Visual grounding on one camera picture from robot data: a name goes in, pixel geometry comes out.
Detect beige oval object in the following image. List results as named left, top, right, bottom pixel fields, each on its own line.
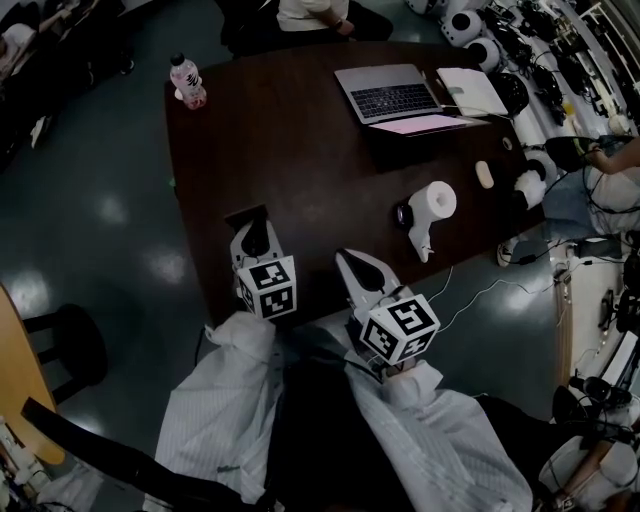
left=474, top=159, right=496, bottom=191

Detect person's black front clothing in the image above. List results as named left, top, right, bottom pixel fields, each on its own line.
left=269, top=344, right=417, bottom=512

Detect black stool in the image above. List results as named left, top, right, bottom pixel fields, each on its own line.
left=21, top=302, right=110, bottom=407

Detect black box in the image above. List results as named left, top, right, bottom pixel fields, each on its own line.
left=224, top=203, right=272, bottom=239

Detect white notebook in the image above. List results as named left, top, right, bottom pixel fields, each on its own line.
left=435, top=66, right=511, bottom=119

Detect person's left forearm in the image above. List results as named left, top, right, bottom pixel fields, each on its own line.
left=153, top=311, right=287, bottom=504

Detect black strap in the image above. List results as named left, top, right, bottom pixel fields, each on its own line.
left=20, top=396, right=274, bottom=512

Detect heap of black equipment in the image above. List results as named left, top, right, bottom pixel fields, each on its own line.
left=487, top=0, right=632, bottom=132

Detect dark brown table white legs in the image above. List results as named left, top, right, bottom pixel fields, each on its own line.
left=164, top=41, right=547, bottom=329

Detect white round robot head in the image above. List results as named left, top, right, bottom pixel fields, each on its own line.
left=466, top=36, right=503, bottom=75
left=441, top=9, right=487, bottom=48

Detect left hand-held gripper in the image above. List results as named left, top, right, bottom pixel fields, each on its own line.
left=230, top=218, right=298, bottom=322

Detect white paper towel roll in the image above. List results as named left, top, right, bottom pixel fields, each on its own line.
left=406, top=179, right=459, bottom=265

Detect round wooden table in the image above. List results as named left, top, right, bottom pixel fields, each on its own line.
left=0, top=283, right=67, bottom=466

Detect person's right forearm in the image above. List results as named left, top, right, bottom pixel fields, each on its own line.
left=343, top=358, right=534, bottom=512

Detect pale wooden workbench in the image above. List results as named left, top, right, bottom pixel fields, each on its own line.
left=551, top=234, right=640, bottom=397

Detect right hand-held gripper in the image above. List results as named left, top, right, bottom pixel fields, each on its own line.
left=335, top=247, right=442, bottom=367

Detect white cable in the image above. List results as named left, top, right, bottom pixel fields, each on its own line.
left=438, top=276, right=557, bottom=331
left=426, top=264, right=455, bottom=302

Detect grey laptop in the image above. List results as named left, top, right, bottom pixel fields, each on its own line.
left=333, top=63, right=492, bottom=139

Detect pink drink bottle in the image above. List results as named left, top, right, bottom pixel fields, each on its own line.
left=168, top=51, right=208, bottom=111

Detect black helmet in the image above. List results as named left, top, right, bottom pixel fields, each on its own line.
left=491, top=71, right=531, bottom=119

